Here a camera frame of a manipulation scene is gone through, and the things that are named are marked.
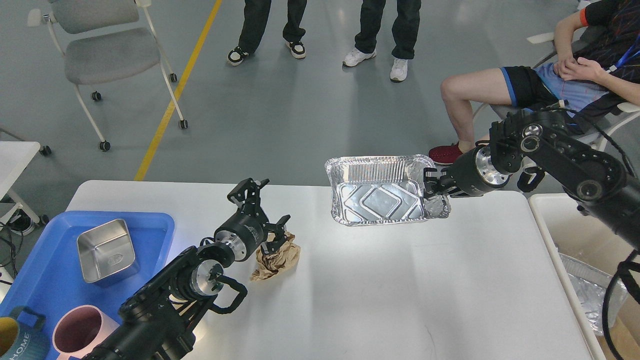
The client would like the aluminium foil tray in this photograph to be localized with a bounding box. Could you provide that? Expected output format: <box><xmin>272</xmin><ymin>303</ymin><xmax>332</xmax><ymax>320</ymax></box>
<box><xmin>324</xmin><ymin>153</ymin><xmax>451</xmax><ymax>227</ymax></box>

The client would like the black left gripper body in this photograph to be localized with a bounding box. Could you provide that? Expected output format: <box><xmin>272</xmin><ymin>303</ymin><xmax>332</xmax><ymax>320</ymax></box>
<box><xmin>214</xmin><ymin>210</ymin><xmax>274</xmax><ymax>262</ymax></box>

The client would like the person in black trousers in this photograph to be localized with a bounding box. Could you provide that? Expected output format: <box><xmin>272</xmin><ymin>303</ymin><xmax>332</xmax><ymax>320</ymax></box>
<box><xmin>227</xmin><ymin>0</ymin><xmax>308</xmax><ymax>67</ymax></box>

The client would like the teal mug with tea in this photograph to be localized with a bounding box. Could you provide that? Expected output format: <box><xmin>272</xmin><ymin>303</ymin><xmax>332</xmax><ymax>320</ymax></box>
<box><xmin>0</xmin><ymin>306</ymin><xmax>50</xmax><ymax>360</ymax></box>

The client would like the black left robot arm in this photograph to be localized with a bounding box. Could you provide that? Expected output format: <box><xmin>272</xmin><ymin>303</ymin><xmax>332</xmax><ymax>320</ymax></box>
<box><xmin>84</xmin><ymin>178</ymin><xmax>291</xmax><ymax>360</ymax></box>

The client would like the small white side table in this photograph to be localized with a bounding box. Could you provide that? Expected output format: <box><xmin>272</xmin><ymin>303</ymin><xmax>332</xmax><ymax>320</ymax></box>
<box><xmin>0</xmin><ymin>141</ymin><xmax>49</xmax><ymax>227</ymax></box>

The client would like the brown paper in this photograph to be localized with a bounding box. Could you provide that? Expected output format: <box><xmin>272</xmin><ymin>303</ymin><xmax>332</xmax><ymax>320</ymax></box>
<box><xmin>249</xmin><ymin>230</ymin><xmax>301</xmax><ymax>281</ymax></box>

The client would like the seated person in shorts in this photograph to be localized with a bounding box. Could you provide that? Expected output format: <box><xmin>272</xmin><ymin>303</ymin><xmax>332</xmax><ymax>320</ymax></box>
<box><xmin>428</xmin><ymin>0</ymin><xmax>640</xmax><ymax>166</ymax></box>

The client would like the pink ribbed mug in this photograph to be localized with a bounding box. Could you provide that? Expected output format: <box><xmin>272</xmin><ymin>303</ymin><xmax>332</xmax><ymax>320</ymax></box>
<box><xmin>52</xmin><ymin>304</ymin><xmax>120</xmax><ymax>360</ymax></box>

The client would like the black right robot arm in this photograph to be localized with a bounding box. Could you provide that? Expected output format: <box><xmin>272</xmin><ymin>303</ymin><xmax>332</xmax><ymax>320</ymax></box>
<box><xmin>423</xmin><ymin>107</ymin><xmax>640</xmax><ymax>360</ymax></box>

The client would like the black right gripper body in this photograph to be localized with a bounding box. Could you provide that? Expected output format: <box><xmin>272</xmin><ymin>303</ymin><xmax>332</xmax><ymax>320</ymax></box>
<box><xmin>439</xmin><ymin>146</ymin><xmax>511</xmax><ymax>198</ymax></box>

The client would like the square stainless steel container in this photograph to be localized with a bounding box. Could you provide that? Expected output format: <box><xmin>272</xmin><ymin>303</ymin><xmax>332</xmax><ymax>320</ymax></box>
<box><xmin>77</xmin><ymin>218</ymin><xmax>140</xmax><ymax>287</ymax></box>

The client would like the grey office chair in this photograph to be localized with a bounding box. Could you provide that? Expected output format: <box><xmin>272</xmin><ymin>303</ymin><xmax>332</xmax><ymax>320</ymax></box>
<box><xmin>27</xmin><ymin>0</ymin><xmax>189</xmax><ymax>152</ymax></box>

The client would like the blue plastic tray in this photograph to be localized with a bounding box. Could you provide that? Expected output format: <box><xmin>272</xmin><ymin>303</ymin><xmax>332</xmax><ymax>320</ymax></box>
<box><xmin>1</xmin><ymin>210</ymin><xmax>175</xmax><ymax>341</ymax></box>

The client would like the grey chair under person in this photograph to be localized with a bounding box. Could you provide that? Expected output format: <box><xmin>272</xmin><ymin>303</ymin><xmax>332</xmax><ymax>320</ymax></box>
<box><xmin>473</xmin><ymin>26</ymin><xmax>639</xmax><ymax>151</ymax></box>

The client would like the person with white sneakers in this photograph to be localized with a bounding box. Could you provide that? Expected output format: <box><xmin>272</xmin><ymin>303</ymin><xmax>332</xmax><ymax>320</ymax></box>
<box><xmin>342</xmin><ymin>0</ymin><xmax>422</xmax><ymax>82</ymax></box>

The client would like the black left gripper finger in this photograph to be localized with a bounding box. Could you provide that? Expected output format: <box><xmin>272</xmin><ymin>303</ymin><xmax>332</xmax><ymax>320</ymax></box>
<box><xmin>260</xmin><ymin>214</ymin><xmax>291</xmax><ymax>255</ymax></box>
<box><xmin>227</xmin><ymin>178</ymin><xmax>270</xmax><ymax>215</ymax></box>

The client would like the foil tray inside bin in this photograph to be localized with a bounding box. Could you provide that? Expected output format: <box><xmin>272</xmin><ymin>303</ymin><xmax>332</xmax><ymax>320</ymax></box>
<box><xmin>558</xmin><ymin>253</ymin><xmax>629</xmax><ymax>337</ymax></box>

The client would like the white waste bin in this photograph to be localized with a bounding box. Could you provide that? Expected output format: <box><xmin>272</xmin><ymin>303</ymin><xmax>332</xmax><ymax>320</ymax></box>
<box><xmin>528</xmin><ymin>193</ymin><xmax>633</xmax><ymax>360</ymax></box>

